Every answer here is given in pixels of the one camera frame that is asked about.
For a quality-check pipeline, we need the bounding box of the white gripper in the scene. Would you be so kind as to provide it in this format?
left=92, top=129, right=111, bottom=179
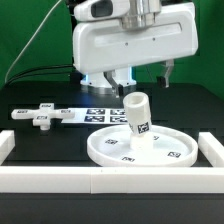
left=75, top=0, right=198, bottom=98

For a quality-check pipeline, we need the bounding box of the white round table top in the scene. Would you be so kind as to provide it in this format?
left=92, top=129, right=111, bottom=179
left=87, top=125, right=198, bottom=167

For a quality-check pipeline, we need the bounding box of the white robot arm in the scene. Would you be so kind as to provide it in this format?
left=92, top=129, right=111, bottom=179
left=73, top=0, right=198, bottom=96

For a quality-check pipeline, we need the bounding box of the white sheet with markers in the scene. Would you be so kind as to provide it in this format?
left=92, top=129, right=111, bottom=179
left=62, top=108, right=128, bottom=125

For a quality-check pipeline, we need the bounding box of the white cross-shaped table base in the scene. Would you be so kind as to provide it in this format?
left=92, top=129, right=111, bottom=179
left=11, top=103, right=75, bottom=131

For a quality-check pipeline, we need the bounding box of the white right fence block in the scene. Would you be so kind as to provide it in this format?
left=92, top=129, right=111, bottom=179
left=198, top=132, right=224, bottom=168

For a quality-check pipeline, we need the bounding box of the white fence block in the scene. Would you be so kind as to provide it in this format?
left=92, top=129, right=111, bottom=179
left=0, top=130, right=15, bottom=166
left=198, top=132, right=224, bottom=168

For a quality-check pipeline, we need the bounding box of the white left fence block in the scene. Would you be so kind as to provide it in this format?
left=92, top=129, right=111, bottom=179
left=0, top=130, right=15, bottom=166

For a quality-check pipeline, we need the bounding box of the white front fence bar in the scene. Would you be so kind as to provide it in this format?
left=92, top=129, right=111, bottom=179
left=0, top=166, right=224, bottom=194

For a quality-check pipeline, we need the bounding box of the black cable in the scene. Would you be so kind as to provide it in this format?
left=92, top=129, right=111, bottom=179
left=3, top=64, right=76, bottom=88

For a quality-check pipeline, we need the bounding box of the grey cable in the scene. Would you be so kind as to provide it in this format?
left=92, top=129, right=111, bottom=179
left=3, top=0, right=64, bottom=84

